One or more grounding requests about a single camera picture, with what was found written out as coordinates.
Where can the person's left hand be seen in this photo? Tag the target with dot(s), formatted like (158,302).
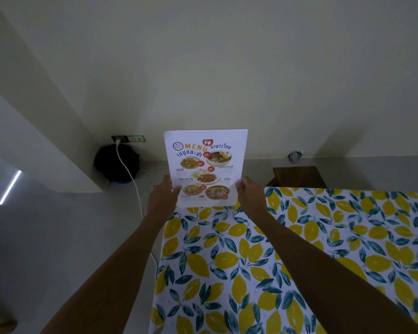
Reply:
(161,201)

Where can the person's left thumb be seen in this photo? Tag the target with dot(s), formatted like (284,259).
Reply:
(177,189)

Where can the wall power socket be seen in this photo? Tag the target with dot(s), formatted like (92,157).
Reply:
(128,138)

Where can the person's right thumb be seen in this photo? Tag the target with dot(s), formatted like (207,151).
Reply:
(240,188)

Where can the person's left forearm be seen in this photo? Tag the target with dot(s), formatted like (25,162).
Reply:
(108,280)

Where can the lemon print tablecloth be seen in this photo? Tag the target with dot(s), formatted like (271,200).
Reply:
(299,264)

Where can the clear plastic bottle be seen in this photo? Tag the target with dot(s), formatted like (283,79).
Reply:
(295,156)

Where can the person's right hand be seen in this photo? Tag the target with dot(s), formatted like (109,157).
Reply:
(253,201)

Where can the black round bin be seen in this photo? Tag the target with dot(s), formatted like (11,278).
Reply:
(113,165)

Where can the person's right forearm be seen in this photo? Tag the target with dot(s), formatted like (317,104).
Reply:
(329,280)

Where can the white food menu sheet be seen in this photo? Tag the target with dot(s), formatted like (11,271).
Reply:
(206,163)

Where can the brown wooden stool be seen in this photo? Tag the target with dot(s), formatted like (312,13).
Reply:
(298,177)

